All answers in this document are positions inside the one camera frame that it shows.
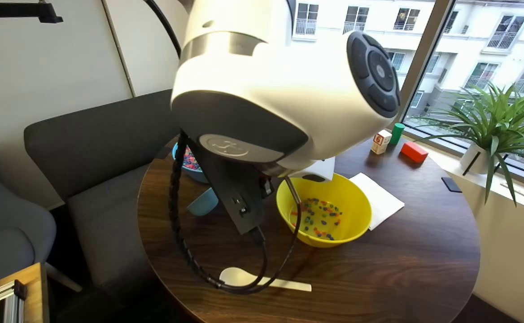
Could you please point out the grey sofa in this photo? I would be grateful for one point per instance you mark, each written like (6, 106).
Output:
(94, 150)

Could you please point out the large colourful bead pile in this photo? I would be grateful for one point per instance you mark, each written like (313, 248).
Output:
(191, 162)

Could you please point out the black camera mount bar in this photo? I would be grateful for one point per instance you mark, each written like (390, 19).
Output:
(17, 11)

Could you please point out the wooden and aluminium rack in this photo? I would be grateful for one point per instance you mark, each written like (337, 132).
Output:
(26, 293)

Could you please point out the green potted plant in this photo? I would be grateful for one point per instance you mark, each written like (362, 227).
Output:
(502, 119)

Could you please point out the white plastic spoon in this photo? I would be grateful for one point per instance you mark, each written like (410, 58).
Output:
(238, 277)

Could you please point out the grey round chair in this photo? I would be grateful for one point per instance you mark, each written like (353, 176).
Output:
(12, 227)

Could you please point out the window frame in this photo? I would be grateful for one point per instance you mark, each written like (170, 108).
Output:
(426, 54)

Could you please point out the black phone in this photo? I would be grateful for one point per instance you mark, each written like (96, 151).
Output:
(452, 184)

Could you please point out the small colourful bead heap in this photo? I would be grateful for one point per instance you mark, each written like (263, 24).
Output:
(322, 218)

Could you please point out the yellow plastic bowl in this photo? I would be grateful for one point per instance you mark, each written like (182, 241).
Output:
(353, 203)

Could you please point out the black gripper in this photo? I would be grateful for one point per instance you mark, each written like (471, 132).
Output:
(233, 191)

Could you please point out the green block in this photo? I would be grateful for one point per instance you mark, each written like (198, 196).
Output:
(399, 133)

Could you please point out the white paper napkin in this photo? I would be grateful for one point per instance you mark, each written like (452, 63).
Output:
(385, 203)

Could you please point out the small white printed block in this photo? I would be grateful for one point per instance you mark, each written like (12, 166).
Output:
(383, 142)

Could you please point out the white plant pot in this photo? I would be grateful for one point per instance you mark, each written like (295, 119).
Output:
(475, 160)

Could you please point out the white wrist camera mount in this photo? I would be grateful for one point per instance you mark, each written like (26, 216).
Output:
(324, 169)

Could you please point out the red orange block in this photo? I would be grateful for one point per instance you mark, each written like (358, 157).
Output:
(414, 153)

